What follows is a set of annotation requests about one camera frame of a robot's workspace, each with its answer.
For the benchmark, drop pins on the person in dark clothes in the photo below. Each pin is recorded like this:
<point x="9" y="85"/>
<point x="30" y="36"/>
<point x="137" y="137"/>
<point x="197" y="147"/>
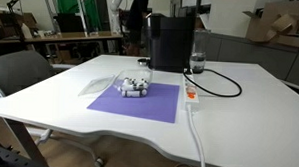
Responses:
<point x="137" y="13"/>

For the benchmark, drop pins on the green cloth backdrop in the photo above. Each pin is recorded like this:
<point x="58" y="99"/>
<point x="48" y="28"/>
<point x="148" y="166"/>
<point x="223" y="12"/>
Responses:
<point x="68" y="2"/>

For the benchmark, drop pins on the clear plastic lid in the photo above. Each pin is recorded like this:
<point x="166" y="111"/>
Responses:
<point x="96" y="86"/>

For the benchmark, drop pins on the clear plastic container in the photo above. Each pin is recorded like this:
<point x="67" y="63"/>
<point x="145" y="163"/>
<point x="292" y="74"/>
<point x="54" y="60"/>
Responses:
<point x="136" y="74"/>

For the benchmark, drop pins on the white paint tube black cap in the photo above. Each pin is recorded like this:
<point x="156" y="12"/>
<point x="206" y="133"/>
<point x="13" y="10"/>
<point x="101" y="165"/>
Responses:
<point x="133" y="93"/>
<point x="144" y="84"/>
<point x="126" y="81"/>
<point x="129" y="88"/>

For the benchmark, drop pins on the large cardboard box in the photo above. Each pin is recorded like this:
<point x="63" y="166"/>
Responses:
<point x="275" y="23"/>

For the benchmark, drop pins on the stacked brown cardboard boxes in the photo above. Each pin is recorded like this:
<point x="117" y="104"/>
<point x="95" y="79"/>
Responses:
<point x="5" y="21"/>

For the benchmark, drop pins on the purple paper mat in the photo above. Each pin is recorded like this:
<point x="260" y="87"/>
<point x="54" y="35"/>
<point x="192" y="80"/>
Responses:
<point x="155" y="105"/>

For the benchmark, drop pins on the black coffee machine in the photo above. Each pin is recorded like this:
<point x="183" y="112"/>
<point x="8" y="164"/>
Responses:
<point x="167" y="44"/>

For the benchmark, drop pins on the grey cabinet row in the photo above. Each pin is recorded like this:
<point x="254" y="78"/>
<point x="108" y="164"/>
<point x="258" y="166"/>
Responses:
<point x="257" y="57"/>

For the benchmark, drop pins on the grey table leg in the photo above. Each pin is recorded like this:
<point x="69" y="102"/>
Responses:
<point x="22" y="139"/>

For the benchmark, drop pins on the white metal stand pole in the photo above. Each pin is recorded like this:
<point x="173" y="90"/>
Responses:
<point x="82" y="14"/>

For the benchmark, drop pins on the white wheeled base leg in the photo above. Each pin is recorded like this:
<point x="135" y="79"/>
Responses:
<point x="84" y="145"/>

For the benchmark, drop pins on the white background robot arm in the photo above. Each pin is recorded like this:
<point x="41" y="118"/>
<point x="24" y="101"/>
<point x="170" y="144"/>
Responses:
<point x="116" y="12"/>

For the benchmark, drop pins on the long wooden desk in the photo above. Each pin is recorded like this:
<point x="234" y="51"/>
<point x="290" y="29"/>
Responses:
<point x="67" y="36"/>

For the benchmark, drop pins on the black monitor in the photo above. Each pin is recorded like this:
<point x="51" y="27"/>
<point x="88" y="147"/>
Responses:
<point x="70" y="23"/>

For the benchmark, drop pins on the white power strip orange switch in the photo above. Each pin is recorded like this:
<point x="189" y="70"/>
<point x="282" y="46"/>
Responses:
<point x="192" y="99"/>

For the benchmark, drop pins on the black perforated board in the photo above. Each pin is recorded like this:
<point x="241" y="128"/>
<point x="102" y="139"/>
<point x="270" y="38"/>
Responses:
<point x="3" y="158"/>

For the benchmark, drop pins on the grey office chair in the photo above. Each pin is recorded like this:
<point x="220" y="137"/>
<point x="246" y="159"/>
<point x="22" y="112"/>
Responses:
<point x="20" y="70"/>

